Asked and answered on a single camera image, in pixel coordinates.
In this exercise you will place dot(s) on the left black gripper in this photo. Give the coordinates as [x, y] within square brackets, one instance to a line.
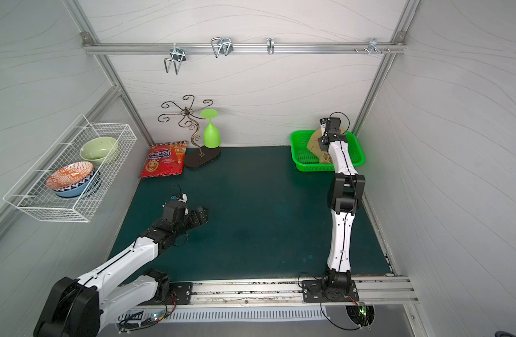
[197, 215]

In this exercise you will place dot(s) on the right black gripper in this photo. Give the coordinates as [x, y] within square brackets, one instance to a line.
[325, 137]

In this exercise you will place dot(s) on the tan long pants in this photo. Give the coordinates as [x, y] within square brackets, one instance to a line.
[314, 148]

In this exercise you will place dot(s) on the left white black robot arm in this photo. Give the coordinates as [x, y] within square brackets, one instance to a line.
[85, 305]

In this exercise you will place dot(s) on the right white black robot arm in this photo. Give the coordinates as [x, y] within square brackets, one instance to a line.
[344, 200]

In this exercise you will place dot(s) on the green plastic basket tray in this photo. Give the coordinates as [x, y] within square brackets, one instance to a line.
[306, 161]

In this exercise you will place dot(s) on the red snack bag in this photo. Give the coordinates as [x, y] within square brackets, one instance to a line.
[166, 159]

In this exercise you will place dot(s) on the dark metal scroll stand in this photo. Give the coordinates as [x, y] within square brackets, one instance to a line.
[202, 155]

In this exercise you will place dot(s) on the green plastic goblet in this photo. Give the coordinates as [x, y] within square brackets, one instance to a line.
[211, 134]

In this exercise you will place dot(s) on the dark green table mat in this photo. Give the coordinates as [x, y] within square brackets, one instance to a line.
[267, 219]

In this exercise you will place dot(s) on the right end metal hook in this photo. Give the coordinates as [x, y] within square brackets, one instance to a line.
[372, 48]

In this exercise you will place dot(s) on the light green ceramic bowl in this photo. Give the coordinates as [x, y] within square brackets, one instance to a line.
[99, 151]

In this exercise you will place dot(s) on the orange blue patterned bowl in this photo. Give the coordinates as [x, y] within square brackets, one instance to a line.
[70, 181]

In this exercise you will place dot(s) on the metal clip hook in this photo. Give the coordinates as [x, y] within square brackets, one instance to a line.
[221, 46]

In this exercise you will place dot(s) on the white vent grille strip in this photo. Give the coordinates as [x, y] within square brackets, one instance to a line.
[257, 314]

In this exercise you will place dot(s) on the double prong metal hook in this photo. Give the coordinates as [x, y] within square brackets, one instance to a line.
[175, 59]

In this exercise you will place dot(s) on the left black mount plate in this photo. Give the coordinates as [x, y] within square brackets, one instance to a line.
[181, 292]

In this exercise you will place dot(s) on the black mount plate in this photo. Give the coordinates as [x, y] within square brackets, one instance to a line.
[181, 292]
[314, 291]

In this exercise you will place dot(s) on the small metal bracket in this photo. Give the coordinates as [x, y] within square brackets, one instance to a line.
[270, 46]

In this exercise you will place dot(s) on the white wire wall basket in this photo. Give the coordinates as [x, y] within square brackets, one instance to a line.
[31, 196]

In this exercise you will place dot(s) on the right black mount plate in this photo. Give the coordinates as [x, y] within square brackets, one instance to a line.
[314, 291]

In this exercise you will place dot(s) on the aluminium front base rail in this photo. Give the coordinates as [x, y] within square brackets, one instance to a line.
[248, 293]

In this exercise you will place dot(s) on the aluminium top rail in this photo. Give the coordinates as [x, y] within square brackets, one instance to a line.
[205, 49]

